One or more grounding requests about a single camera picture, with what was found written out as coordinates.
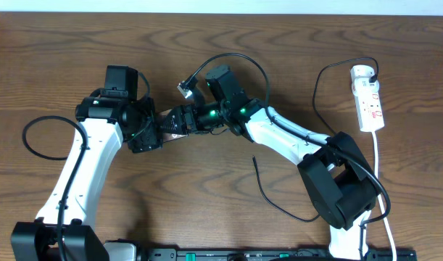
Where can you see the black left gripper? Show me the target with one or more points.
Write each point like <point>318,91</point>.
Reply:
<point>145,135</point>

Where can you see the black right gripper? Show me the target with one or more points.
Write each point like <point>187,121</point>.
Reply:
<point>178,112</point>

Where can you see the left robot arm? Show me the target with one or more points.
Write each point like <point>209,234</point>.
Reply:
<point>105,120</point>

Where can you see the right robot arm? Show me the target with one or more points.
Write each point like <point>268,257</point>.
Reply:
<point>338,179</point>

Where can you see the white power strip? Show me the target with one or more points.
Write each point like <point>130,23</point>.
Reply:
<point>367,99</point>

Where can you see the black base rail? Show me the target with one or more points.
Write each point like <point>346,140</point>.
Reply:
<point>243,254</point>

